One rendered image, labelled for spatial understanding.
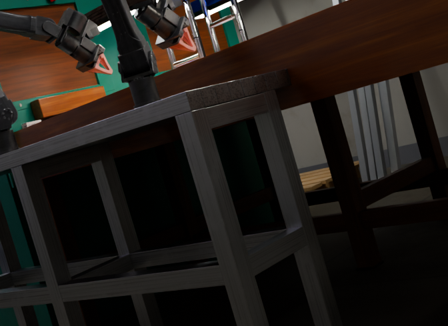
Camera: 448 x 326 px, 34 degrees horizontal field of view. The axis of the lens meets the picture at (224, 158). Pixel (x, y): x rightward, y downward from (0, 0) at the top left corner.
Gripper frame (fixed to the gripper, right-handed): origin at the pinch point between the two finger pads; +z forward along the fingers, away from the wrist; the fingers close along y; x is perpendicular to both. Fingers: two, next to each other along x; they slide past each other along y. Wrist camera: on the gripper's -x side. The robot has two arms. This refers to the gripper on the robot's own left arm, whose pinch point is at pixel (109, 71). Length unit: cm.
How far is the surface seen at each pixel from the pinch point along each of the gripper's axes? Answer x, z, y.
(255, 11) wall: -204, 169, 152
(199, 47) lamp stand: -22.9, 24.7, -8.8
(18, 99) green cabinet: 1.8, -6.2, 48.3
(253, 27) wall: -196, 175, 158
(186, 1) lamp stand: -35.3, 14.0, -8.8
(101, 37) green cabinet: -41, 16, 48
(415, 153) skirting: -115, 255, 62
